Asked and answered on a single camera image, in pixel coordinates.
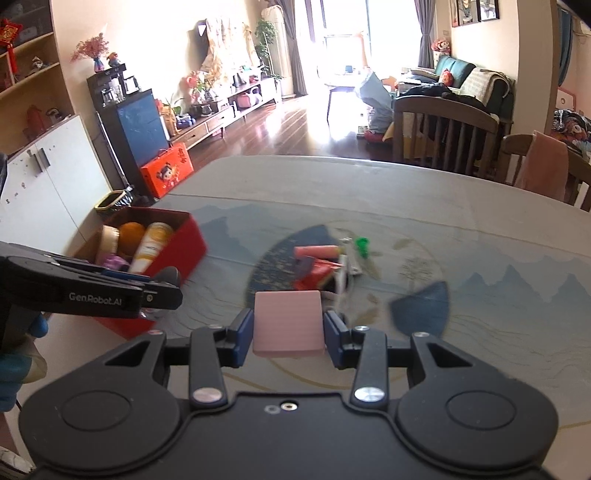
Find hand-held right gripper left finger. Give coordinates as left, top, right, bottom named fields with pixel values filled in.
left=99, top=308, right=256, bottom=408

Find beige tape roll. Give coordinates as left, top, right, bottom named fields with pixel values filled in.
left=96, top=224, right=121, bottom=265

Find cartoon print bedding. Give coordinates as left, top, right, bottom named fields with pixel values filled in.
left=554, top=108, right=591, bottom=148

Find yellow white bottle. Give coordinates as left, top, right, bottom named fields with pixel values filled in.
left=129, top=222, right=174, bottom=274

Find white floor air conditioner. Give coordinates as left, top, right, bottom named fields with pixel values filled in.
left=261, top=6, right=294, bottom=100

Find red packet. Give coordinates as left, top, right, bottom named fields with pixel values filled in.
left=295, top=258, right=335, bottom=291

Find blue trash bin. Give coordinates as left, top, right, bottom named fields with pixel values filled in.
left=95, top=186, right=134, bottom=214

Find orange gift box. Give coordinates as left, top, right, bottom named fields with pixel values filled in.
left=140, top=142, right=194, bottom=199

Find wooden dining chair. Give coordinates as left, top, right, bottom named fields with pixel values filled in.
left=392, top=96, right=500, bottom=169
left=501, top=134, right=591, bottom=206

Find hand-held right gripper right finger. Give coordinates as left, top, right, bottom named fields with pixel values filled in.
left=322, top=310, right=483, bottom=409

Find coffee table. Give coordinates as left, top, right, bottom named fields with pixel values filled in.
left=325, top=76, right=365, bottom=121

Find grey curtain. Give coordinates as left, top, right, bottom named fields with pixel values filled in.
left=413, top=0, right=437, bottom=70
left=272, top=0, right=308, bottom=97

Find black cabinet blue panel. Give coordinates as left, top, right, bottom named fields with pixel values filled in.
left=87, top=65, right=169, bottom=195

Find pink flowers in vase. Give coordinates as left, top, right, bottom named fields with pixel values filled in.
left=71, top=37, right=110, bottom=73

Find cream sofa blanket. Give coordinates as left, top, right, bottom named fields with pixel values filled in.
left=459, top=68, right=504, bottom=104

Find green potted plant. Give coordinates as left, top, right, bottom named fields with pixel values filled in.
left=254, top=19, right=282, bottom=79

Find person's left hand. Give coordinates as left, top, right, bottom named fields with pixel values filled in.
left=0, top=314, right=49, bottom=412

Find red box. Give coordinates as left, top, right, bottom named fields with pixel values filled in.
left=69, top=208, right=208, bottom=337

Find dark clothes pile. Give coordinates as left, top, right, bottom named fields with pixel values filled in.
left=399, top=82, right=490, bottom=112

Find orange fruit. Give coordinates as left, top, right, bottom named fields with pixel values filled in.
left=117, top=222, right=147, bottom=257

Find white cabinet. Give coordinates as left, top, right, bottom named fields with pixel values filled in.
left=0, top=114, right=114, bottom=259

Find cloth covered television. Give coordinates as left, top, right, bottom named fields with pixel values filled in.
left=189, top=16, right=259, bottom=75

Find wooden television stand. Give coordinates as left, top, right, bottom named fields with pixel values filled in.
left=168, top=76, right=282, bottom=151

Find pink towel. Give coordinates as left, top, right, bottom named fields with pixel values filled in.
left=515, top=131, right=570, bottom=201

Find dark green sofa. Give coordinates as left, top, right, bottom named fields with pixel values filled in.
left=402, top=54, right=515, bottom=121

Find red knot ornament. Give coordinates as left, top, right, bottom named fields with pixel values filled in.
left=0, top=18, right=24, bottom=75

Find printed table mat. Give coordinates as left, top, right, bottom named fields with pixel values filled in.
left=152, top=194, right=591, bottom=418

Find pink notepad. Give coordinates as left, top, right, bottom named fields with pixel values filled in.
left=252, top=291, right=325, bottom=358

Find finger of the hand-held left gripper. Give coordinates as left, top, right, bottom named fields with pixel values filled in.
left=140, top=266, right=184, bottom=311
left=46, top=258, right=153, bottom=282

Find pink tube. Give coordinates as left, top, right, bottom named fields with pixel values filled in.
left=294, top=246, right=340, bottom=260

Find red flower arrangement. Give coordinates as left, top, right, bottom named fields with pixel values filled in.
left=182, top=71, right=208, bottom=104

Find wooden wall shelf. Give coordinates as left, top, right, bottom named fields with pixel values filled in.
left=0, top=0, right=75, bottom=155

